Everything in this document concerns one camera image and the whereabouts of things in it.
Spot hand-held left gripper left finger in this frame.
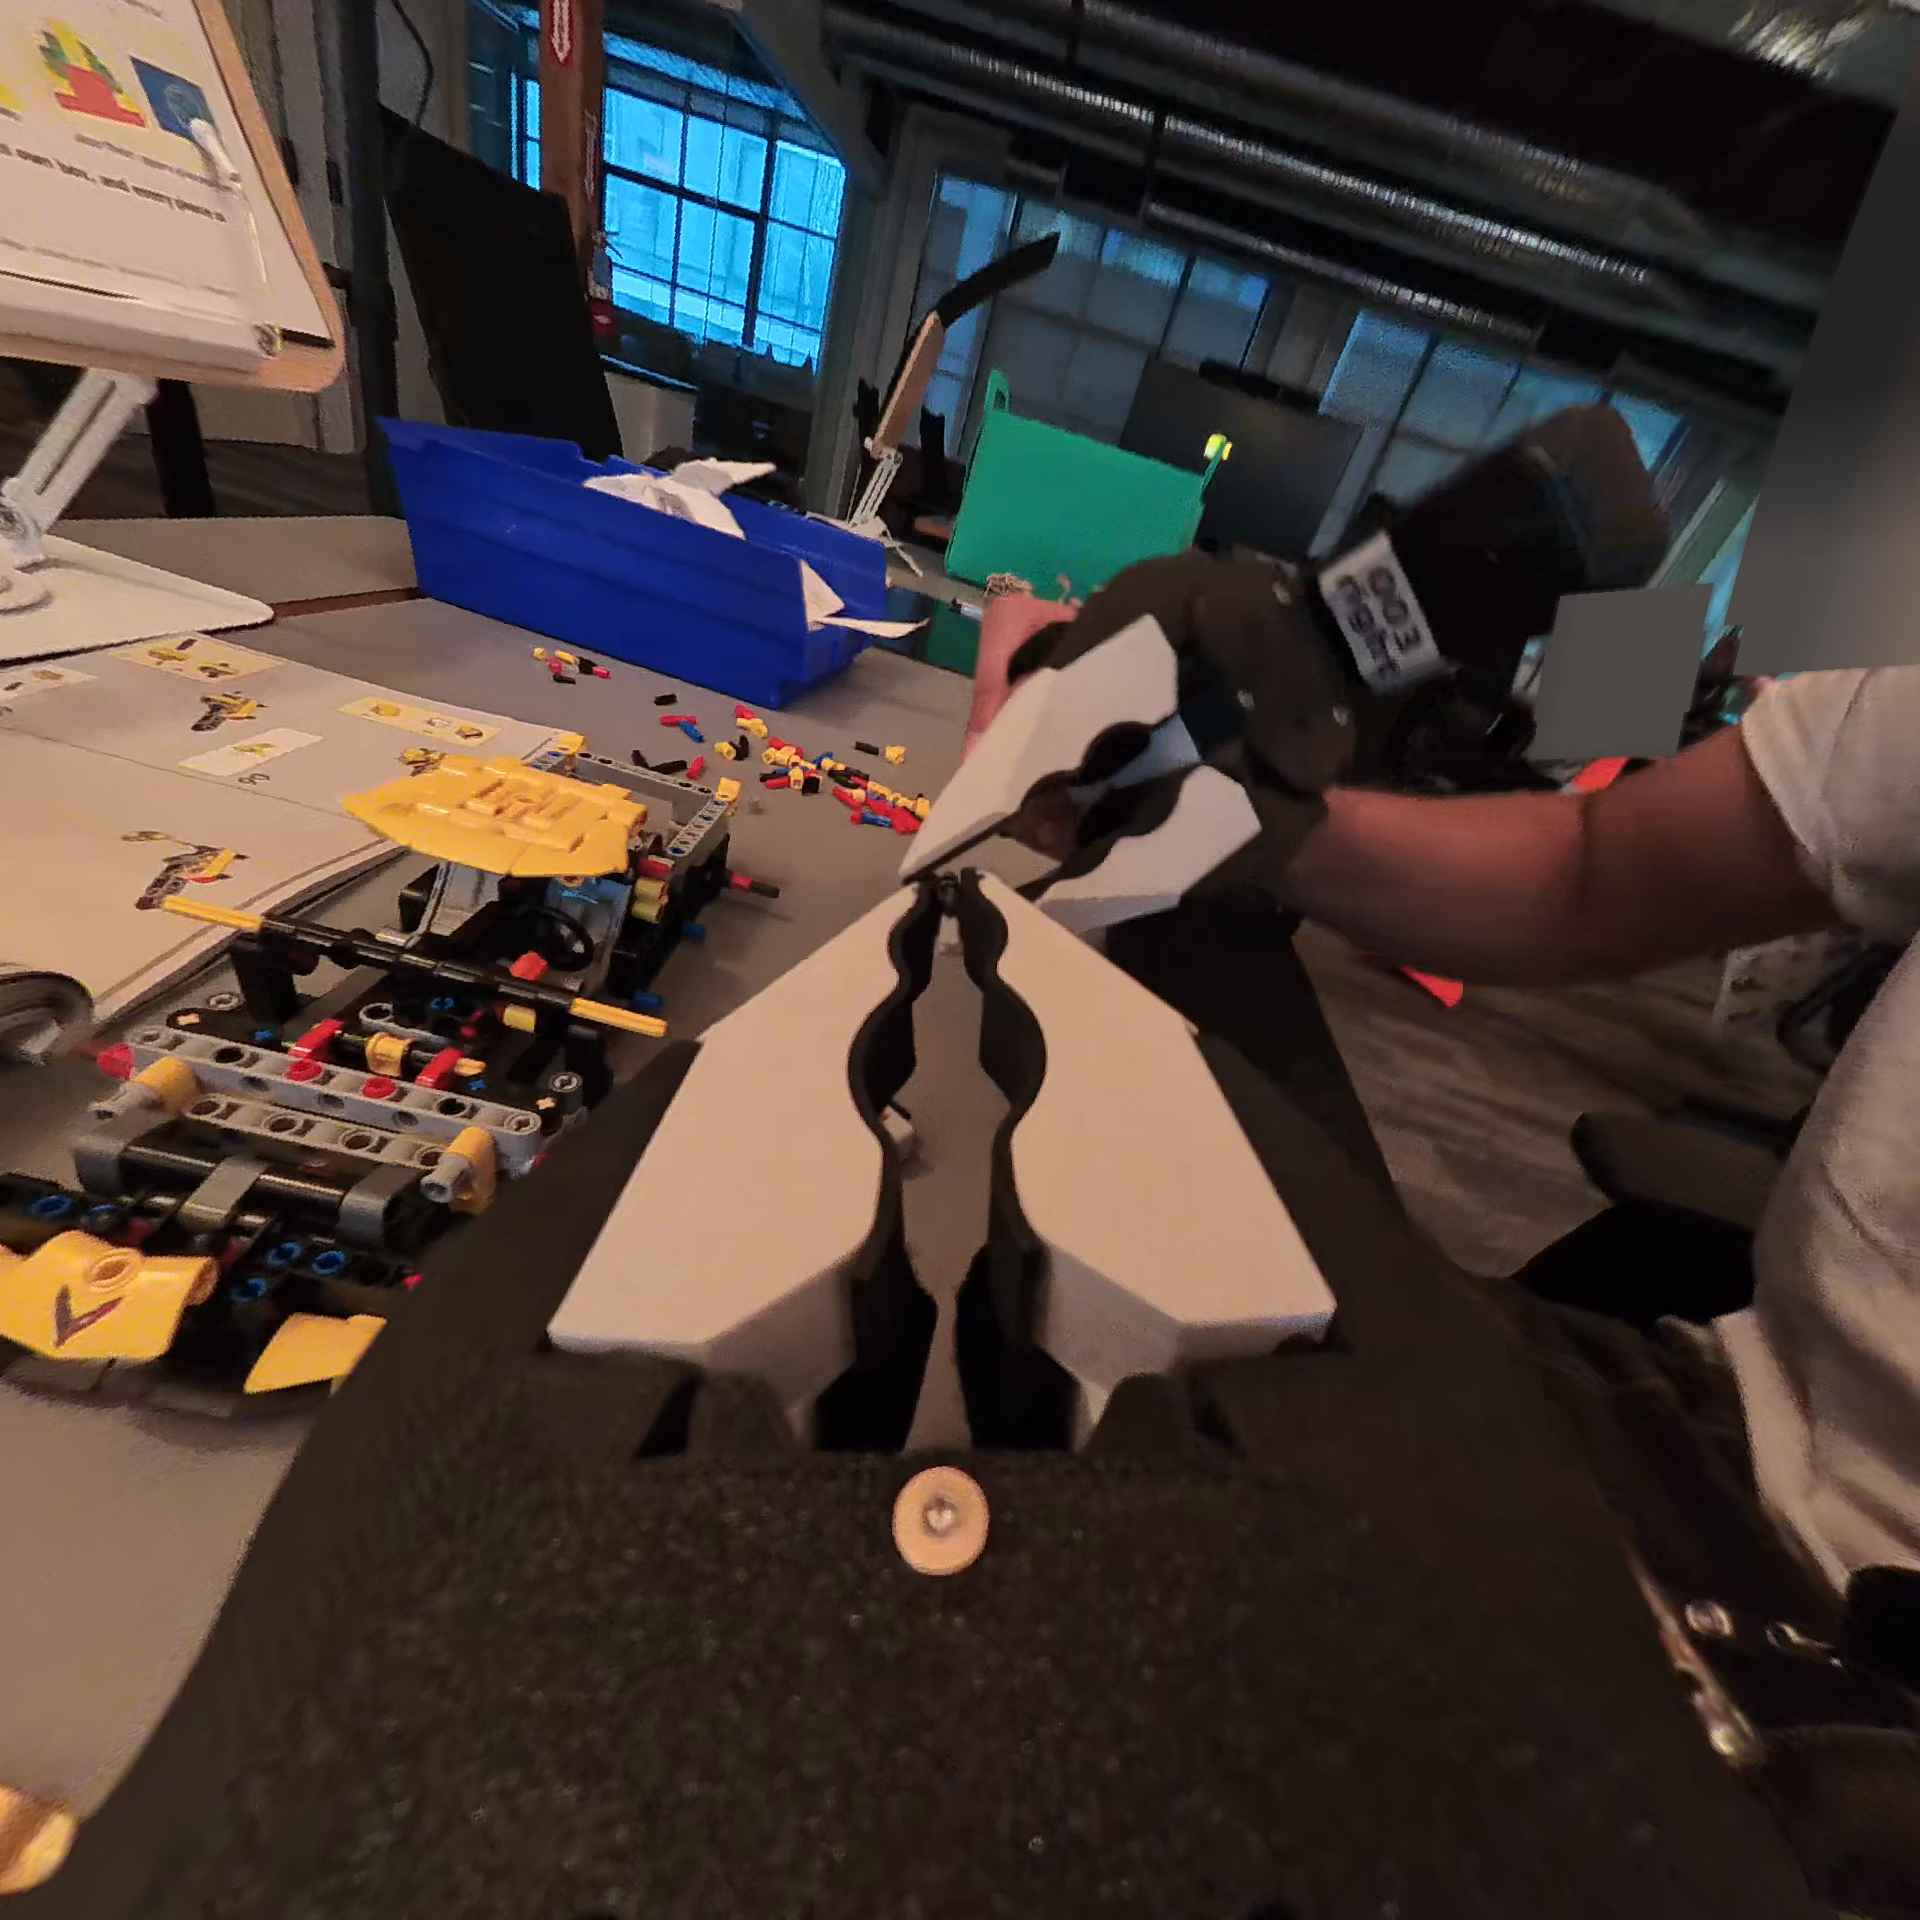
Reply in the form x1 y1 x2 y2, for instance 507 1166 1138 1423
548 885 923 1420

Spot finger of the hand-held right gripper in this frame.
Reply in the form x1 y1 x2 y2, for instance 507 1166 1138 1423
897 615 1184 881
1035 769 1262 934

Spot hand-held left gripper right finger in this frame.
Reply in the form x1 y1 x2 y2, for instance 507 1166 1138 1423
960 873 1334 1412

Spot person's right forearm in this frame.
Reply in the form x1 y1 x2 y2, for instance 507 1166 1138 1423
1288 720 1841 992

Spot grey desk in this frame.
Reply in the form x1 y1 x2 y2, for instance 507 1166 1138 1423
0 517 1054 1836

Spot person's right hand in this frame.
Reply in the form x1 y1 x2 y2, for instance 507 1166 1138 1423
966 591 1082 752

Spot green upright panel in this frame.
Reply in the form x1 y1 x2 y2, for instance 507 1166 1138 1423
939 366 1237 605

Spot small heap of coloured pins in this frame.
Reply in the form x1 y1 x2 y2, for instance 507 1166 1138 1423
531 646 939 836

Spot crumpled white papers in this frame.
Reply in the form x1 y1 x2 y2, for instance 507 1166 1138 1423
581 458 935 641

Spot partly built yellow toy car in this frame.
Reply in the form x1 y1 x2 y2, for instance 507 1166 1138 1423
0 752 784 1402

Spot blue storage bin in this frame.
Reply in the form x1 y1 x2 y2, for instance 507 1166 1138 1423
375 417 905 711

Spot black monitor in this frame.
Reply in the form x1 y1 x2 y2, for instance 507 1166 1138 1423
383 110 628 459

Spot open instruction booklet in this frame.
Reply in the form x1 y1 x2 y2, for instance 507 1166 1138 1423
0 631 591 1062

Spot pile of loose building pieces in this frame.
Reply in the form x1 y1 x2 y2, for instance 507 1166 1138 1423
0 1782 80 1898

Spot printed instruction sheet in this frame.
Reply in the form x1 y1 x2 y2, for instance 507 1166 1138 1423
0 0 332 378

